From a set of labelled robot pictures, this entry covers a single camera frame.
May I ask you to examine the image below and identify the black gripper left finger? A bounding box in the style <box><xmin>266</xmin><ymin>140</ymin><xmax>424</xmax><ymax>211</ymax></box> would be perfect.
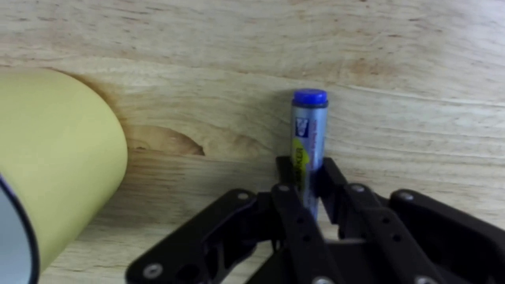
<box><xmin>124</xmin><ymin>156</ymin><xmax>337</xmax><ymax>284</ymax></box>

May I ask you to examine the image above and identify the blue grey marker pen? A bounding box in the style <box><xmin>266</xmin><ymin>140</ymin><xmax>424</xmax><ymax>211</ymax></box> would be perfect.
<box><xmin>290</xmin><ymin>88</ymin><xmax>328</xmax><ymax>218</ymax></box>

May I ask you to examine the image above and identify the yellow enamel cup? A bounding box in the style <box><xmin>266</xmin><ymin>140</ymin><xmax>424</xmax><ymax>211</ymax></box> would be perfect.
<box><xmin>0</xmin><ymin>69</ymin><xmax>127</xmax><ymax>284</ymax></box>

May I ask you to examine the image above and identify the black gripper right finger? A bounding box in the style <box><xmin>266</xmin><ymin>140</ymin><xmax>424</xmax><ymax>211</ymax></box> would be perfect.
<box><xmin>317</xmin><ymin>158</ymin><xmax>505</xmax><ymax>284</ymax></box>

